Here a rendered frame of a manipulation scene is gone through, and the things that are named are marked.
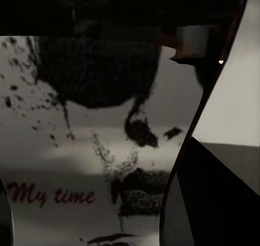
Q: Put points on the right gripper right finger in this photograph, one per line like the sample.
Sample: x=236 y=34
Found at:
x=222 y=209

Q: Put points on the bottle of coffee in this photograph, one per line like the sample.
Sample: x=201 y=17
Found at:
x=98 y=102

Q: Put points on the shelf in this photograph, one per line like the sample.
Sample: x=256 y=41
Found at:
x=243 y=161

